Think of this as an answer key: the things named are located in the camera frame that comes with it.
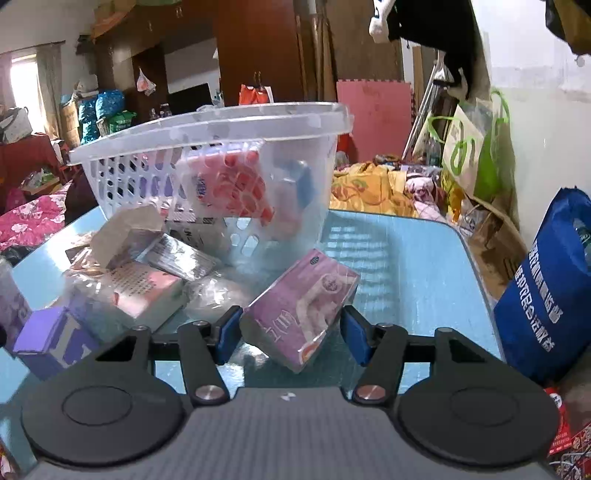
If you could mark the clear plastic basket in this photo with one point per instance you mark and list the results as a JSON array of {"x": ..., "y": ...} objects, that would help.
[{"x": 295, "y": 230}]

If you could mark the yellow floral blanket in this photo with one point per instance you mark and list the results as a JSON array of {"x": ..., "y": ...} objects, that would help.
[{"x": 369, "y": 189}]

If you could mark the window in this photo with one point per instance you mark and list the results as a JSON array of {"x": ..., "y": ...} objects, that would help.
[{"x": 27, "y": 92}]

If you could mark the dark striped packet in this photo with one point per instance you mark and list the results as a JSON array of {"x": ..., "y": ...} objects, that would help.
[{"x": 184, "y": 258}]

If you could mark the green white tote bag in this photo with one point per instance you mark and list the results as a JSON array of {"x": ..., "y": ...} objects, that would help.
[{"x": 480, "y": 147}]

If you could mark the grey dotted bag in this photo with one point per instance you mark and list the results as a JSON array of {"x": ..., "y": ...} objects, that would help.
[{"x": 16, "y": 123}]

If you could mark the pink floral blanket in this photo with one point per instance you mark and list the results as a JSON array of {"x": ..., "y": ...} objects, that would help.
[{"x": 32, "y": 219}]

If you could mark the white and black hanging garment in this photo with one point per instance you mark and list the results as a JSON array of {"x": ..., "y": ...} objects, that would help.
[{"x": 438, "y": 32}]

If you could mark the pink foam mat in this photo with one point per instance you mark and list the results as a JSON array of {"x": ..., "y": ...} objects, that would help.
[{"x": 376, "y": 120}]

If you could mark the pink purple tissue packet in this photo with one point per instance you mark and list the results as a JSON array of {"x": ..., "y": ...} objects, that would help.
[{"x": 300, "y": 309}]

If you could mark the green printed bag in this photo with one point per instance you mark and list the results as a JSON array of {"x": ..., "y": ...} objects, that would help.
[{"x": 122, "y": 121}]

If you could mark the patterned curtain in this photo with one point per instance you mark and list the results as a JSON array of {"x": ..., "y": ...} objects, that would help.
[{"x": 50, "y": 92}]

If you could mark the purple box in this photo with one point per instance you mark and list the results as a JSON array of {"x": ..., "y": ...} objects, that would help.
[{"x": 51, "y": 337}]

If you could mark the blue box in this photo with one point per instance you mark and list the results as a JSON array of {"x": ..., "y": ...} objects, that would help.
[{"x": 295, "y": 182}]

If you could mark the blue shopping bag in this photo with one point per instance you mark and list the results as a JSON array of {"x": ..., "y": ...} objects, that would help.
[{"x": 549, "y": 295}]

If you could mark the red flower tissue packet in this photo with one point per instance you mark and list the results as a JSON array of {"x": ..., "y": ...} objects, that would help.
[{"x": 226, "y": 184}]

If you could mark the blue patterned bags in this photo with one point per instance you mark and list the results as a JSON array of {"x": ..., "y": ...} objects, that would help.
[{"x": 101, "y": 110}]

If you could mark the black television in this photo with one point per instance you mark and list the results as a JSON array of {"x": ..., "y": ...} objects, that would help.
[{"x": 189, "y": 98}]

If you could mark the brown paper bag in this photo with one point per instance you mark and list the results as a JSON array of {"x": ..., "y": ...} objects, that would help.
[{"x": 496, "y": 244}]

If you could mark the red cloth covered furniture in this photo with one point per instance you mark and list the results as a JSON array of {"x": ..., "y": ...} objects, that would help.
[{"x": 27, "y": 157}]

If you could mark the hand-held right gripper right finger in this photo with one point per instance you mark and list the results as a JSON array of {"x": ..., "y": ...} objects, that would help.
[{"x": 355, "y": 334}]

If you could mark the brown wooden wardrobe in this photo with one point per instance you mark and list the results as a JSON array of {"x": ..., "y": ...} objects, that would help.
[{"x": 258, "y": 41}]

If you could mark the olive hanging bag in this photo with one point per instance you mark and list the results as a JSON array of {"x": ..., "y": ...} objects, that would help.
[{"x": 570, "y": 21}]

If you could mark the brown cardboard box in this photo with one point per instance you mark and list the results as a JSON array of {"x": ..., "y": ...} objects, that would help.
[{"x": 124, "y": 235}]

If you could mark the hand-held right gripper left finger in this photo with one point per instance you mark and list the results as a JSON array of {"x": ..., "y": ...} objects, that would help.
[{"x": 229, "y": 330}]

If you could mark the red white paper bag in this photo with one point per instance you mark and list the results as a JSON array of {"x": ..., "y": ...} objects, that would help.
[{"x": 255, "y": 94}]

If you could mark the pink plastic bag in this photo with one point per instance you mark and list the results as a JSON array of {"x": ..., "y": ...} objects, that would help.
[{"x": 146, "y": 83}]

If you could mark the red printed bag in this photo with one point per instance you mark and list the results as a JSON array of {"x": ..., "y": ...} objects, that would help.
[{"x": 570, "y": 429}]

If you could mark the white pink dotted tissue packet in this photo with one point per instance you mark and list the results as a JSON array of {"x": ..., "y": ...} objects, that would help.
[{"x": 134, "y": 290}]

